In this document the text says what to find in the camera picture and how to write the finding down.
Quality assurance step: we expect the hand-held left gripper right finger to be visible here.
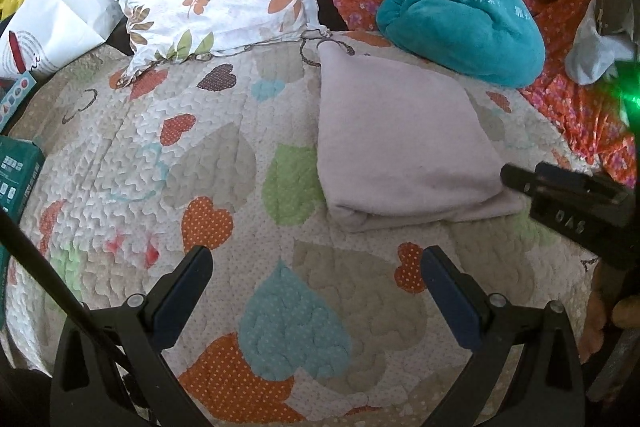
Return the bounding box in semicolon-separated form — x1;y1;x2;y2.
420;245;587;427

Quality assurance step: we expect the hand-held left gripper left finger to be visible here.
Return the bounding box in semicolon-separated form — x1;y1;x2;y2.
50;245;214;427

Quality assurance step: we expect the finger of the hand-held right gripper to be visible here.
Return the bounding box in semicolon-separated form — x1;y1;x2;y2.
501;161;633;208

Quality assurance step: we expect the light pink cloth garment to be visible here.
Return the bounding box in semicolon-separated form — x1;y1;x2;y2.
317;42;527;234

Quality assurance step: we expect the person's right hand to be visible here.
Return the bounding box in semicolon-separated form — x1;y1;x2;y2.
580;276;640;354

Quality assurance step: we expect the heart-patterned quilt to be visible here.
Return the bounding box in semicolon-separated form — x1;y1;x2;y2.
0;29;621;427

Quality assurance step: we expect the light blue cloth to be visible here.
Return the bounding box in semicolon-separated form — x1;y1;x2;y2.
565;0;639;86

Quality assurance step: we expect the teal plush blanket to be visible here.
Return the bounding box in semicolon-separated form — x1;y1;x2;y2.
375;0;547;90

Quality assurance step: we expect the teal cardboard box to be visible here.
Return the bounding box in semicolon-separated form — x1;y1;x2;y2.
0;134;47;325

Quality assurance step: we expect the small light blue box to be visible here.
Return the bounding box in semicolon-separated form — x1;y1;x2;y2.
0;74;37;128

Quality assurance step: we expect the white paper bag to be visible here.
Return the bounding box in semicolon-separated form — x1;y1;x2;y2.
0;0;127;82

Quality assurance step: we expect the black cable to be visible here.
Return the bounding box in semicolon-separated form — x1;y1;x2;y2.
0;207;211;427

